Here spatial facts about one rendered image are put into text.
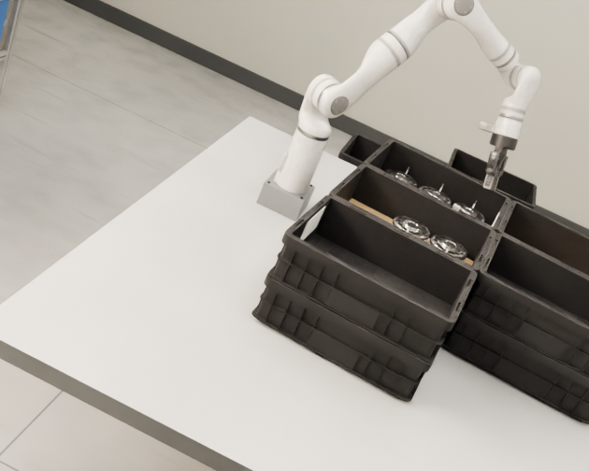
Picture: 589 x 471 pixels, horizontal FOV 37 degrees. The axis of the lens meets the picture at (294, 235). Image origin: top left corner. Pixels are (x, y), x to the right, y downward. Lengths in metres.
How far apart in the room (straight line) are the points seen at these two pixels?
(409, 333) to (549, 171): 3.62
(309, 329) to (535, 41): 3.54
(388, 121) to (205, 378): 3.82
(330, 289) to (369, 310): 0.09
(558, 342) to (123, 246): 1.02
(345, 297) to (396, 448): 0.32
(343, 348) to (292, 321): 0.13
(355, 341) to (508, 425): 0.41
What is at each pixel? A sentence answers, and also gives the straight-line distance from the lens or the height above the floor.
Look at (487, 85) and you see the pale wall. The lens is 5.28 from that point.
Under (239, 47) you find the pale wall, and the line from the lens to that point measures 5.54.
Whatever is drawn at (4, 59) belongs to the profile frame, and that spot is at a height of 0.27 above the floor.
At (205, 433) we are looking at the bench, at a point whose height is 0.70.
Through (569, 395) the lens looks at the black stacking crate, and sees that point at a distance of 2.20.
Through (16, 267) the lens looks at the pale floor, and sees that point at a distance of 3.15.
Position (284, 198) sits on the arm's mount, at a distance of 2.43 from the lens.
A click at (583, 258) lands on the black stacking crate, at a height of 0.87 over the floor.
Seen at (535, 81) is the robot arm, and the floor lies 1.26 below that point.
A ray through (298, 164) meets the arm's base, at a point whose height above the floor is 0.86.
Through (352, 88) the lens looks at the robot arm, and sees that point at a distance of 2.33.
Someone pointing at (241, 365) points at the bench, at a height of 0.70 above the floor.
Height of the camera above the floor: 1.74
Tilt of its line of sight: 26 degrees down
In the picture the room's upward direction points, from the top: 23 degrees clockwise
